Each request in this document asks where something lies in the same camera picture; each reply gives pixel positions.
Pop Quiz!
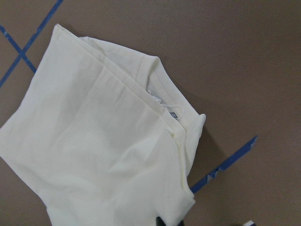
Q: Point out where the cream white t-shirt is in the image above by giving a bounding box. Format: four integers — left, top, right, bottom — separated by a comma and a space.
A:
0, 24, 206, 226

